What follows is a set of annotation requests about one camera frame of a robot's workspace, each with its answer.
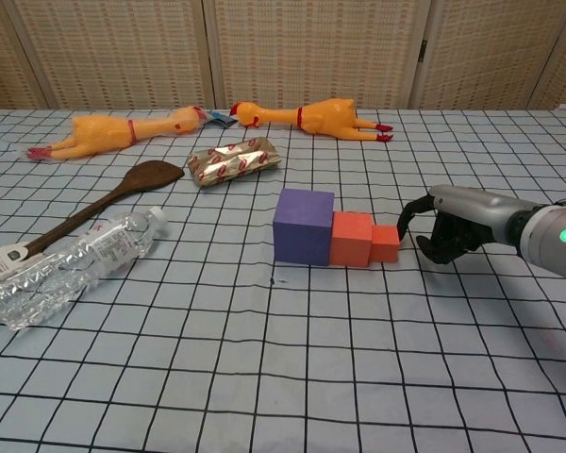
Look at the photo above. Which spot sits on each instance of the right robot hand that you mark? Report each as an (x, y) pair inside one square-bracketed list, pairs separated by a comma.
[(476, 207)]

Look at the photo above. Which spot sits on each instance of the small orange foam cube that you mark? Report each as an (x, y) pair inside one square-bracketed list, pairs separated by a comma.
[(384, 245)]

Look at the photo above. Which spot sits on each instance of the large orange foam cube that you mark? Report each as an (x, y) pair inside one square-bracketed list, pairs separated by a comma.
[(349, 240)]

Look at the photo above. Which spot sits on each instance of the large purple foam cube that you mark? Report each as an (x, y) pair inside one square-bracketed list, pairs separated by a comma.
[(302, 226)]

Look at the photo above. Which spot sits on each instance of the dark metal screen hinge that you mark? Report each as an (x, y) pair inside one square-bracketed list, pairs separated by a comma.
[(424, 51)]

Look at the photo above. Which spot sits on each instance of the yellow rubber chicken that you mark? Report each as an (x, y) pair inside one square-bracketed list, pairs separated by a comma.
[(330, 118)]

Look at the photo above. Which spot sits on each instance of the woven folding screen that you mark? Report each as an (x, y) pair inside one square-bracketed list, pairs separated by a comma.
[(311, 47)]

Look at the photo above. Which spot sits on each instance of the blue checkered tablecloth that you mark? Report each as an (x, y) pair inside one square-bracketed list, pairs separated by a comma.
[(283, 354)]

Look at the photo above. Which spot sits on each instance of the gold foil snack packet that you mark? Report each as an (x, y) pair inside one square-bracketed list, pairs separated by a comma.
[(233, 162)]

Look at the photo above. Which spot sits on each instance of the blue packaging header card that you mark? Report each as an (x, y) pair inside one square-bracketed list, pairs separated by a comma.
[(219, 119)]

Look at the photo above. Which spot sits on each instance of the dark wooden spatula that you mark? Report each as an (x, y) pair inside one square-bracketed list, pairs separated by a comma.
[(148, 175)]

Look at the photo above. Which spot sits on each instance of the clear plastic water bottle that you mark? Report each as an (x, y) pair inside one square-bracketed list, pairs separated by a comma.
[(108, 243)]

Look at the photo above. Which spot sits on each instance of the rubber chicken in clear bag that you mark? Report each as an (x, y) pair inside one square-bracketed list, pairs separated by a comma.
[(99, 134)]

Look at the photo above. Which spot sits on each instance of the white paper spatula label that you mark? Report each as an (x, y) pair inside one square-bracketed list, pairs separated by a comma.
[(4, 263)]

